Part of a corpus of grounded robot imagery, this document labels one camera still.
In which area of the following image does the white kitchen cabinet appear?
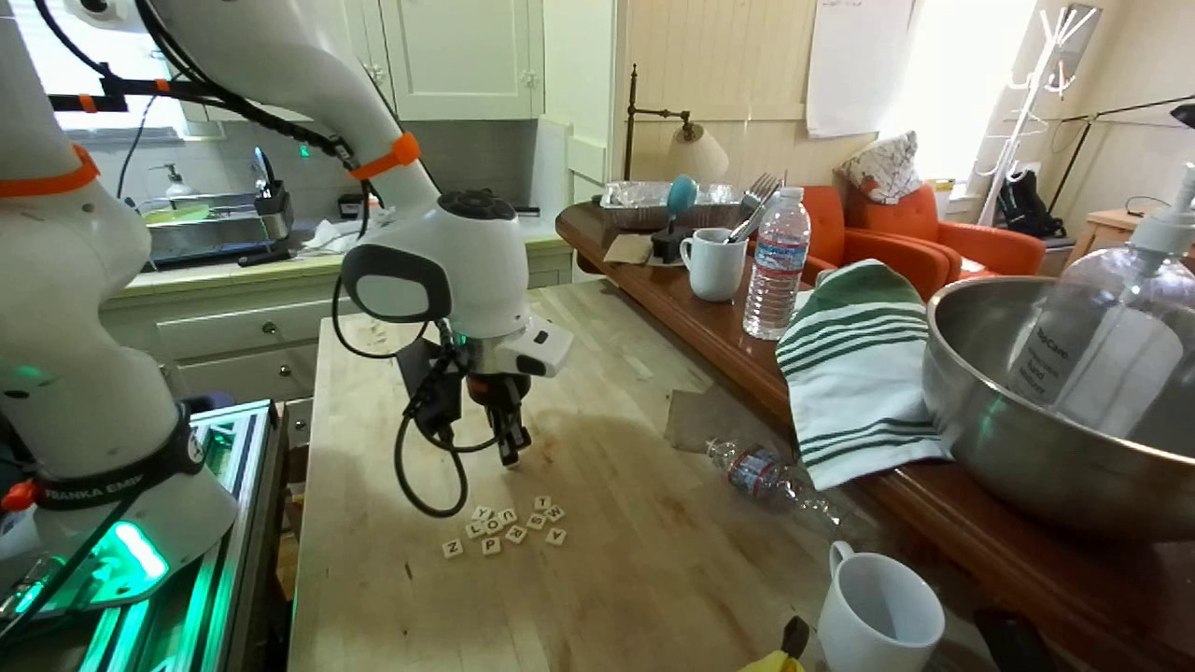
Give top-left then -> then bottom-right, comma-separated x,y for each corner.
298,0 -> 543,124

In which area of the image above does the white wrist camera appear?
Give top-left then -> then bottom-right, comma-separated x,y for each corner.
490,318 -> 572,375

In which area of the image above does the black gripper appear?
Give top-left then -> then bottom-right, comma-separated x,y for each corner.
467,372 -> 529,465

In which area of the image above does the clear soap pump bottle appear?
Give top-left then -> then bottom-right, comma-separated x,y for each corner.
1009,163 -> 1195,434

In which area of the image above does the brown wooden counter shelf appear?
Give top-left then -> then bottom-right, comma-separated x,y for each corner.
558,206 -> 1195,672

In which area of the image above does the green striped dish towel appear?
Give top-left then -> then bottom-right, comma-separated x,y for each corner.
776,257 -> 945,490

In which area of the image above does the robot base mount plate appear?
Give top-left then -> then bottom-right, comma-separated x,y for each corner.
0,402 -> 282,672

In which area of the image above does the orange armchair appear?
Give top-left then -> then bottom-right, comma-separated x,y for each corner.
804,185 -> 1046,297

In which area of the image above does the white mug in foreground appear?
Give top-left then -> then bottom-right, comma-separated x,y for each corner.
813,540 -> 945,672

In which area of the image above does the clear plastic water bottle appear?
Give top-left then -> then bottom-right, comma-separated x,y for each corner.
742,185 -> 809,339

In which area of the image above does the brass desk lamp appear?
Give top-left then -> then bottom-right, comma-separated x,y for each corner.
620,71 -> 729,184

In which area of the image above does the crumpled plastic wrapper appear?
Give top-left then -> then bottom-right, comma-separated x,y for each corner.
707,441 -> 841,527

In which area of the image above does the foil baking tray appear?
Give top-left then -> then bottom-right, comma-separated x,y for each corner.
598,178 -> 742,209

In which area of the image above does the letter tile Z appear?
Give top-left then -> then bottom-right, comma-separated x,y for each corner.
440,538 -> 467,561

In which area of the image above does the yellow banana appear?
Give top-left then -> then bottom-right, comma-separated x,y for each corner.
740,614 -> 809,672

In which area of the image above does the white coat rack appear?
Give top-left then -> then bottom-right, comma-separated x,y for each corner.
976,0 -> 1101,200

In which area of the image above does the white wall paper sheet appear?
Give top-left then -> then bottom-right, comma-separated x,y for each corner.
806,0 -> 914,139

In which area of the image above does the patterned cushion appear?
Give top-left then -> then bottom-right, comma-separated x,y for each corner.
843,132 -> 923,206

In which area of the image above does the white mug on counter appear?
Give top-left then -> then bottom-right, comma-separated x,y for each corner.
680,226 -> 746,303

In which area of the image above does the large steel mixing bowl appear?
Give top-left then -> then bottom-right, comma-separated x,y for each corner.
923,277 -> 1195,540

